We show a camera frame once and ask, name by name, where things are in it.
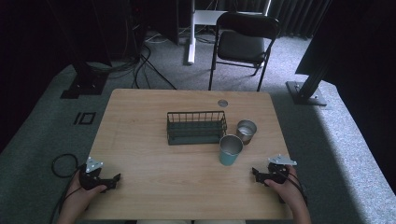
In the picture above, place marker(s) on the blue metal cup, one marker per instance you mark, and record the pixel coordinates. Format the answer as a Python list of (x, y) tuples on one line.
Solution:
[(229, 152)]

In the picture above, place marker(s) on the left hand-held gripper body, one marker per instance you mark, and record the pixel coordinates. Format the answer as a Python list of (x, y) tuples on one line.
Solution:
[(88, 180)]

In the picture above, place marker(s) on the brown metal cup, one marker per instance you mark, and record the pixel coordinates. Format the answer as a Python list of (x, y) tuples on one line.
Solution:
[(246, 132)]

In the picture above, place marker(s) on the black folding chair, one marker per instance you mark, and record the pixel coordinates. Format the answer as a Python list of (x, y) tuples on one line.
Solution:
[(241, 46)]

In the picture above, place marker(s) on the person's left hand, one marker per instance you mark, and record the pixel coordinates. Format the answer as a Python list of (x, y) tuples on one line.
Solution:
[(81, 199)]

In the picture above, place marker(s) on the person's right hand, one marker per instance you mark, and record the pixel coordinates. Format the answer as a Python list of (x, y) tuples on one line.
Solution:
[(288, 189)]

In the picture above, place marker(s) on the round grey table grommet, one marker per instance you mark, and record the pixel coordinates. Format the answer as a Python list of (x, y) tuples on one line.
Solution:
[(222, 103)]

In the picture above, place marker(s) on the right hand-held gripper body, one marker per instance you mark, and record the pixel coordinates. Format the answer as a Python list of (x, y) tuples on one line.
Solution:
[(278, 171)]

